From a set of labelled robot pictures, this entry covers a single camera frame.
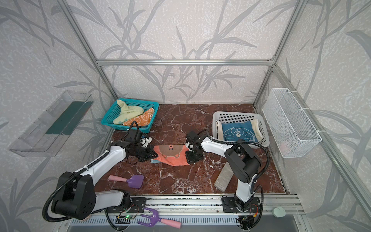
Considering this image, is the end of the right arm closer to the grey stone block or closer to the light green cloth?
the grey stone block

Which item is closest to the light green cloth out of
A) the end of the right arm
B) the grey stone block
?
the end of the right arm

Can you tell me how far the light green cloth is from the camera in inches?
41.5

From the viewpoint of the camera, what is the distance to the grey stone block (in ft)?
2.58
